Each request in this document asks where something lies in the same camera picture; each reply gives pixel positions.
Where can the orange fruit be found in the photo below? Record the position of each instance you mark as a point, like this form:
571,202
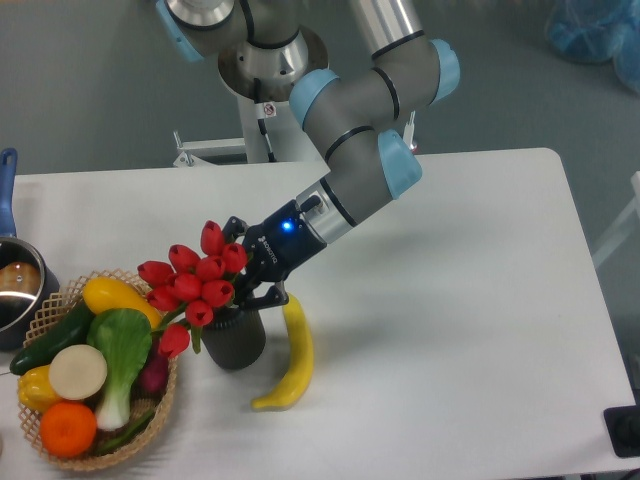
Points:
68,429

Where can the purple sweet potato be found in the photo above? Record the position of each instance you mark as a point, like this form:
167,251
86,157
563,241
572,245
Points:
153,377

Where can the blue plastic bag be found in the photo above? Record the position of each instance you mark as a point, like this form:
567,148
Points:
595,32

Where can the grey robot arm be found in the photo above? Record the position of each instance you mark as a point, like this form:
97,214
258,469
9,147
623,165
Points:
359,184

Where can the dark grey ribbed vase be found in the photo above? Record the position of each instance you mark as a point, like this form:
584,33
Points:
235,339

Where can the yellow squash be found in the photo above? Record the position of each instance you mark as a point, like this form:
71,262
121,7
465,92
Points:
104,293

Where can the black device at edge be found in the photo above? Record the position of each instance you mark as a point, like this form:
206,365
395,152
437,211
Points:
623,429

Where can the blue saucepan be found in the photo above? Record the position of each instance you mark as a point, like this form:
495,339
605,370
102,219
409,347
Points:
26,280

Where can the yellow bell pepper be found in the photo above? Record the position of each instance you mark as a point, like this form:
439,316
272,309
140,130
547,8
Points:
35,390

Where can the red tulip bouquet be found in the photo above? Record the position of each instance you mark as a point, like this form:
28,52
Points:
192,288

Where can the green chili pepper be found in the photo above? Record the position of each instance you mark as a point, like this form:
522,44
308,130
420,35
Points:
136,427

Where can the yellow banana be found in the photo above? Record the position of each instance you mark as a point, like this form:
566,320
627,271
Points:
293,385

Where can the dark green cucumber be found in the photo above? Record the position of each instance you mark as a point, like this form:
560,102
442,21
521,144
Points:
71,330

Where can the green bok choy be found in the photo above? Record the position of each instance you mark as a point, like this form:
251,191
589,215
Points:
123,337

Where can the white frame at right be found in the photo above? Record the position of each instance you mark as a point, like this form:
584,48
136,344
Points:
620,228

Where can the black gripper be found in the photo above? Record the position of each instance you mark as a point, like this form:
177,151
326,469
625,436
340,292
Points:
277,246

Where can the woven wicker basket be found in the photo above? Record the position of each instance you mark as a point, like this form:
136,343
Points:
52,311

